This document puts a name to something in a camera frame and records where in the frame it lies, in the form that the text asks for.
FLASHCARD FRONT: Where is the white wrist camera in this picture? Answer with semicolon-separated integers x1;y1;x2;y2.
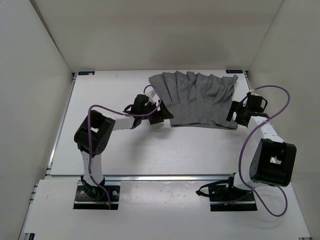
248;89;259;96
146;90;157;102

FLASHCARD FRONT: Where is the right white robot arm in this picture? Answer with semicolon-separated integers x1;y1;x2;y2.
224;92;297;200

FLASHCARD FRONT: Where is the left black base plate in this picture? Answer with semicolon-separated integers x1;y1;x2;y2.
73;180;121;210

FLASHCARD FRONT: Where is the right blue label sticker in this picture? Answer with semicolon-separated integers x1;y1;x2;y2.
225;69;243;75

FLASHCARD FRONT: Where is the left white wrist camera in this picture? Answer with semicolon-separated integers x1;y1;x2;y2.
146;90;157;102

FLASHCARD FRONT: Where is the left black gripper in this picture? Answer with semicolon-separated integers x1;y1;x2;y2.
141;99;174;125

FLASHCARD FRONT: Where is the blue label sticker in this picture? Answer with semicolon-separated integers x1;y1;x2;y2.
77;71;95;76
225;69;243;75

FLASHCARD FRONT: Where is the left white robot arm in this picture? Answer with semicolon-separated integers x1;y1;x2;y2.
74;94;174;201

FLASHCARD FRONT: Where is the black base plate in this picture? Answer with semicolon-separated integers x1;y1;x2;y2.
195;179;258;212
73;180;121;210

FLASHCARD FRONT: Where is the aluminium table rail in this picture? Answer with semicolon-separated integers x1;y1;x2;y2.
104;174;230;182

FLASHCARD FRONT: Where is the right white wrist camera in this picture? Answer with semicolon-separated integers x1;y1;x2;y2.
248;89;259;96

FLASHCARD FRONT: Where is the grey pleated skirt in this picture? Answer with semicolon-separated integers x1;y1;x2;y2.
149;71;238;130

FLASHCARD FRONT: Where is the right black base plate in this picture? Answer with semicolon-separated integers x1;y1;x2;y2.
195;179;258;212

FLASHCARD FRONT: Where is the left blue label sticker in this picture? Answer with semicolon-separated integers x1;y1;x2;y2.
77;71;95;76

